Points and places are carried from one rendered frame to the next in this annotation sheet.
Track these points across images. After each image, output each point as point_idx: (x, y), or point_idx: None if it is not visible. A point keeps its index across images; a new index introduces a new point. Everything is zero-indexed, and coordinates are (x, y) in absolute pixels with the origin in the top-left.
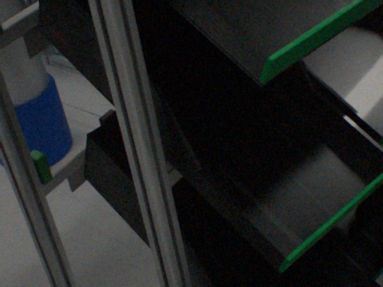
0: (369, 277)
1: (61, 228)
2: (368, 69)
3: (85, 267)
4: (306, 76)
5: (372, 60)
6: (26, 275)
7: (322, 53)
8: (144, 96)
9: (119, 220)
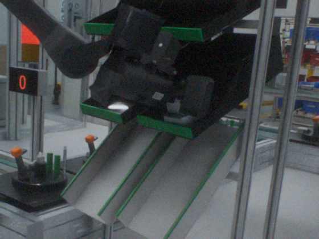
0: (130, 107)
1: (292, 218)
2: (196, 25)
3: (261, 222)
4: (162, 1)
5: (203, 25)
6: (252, 209)
7: (200, 17)
8: None
9: (305, 232)
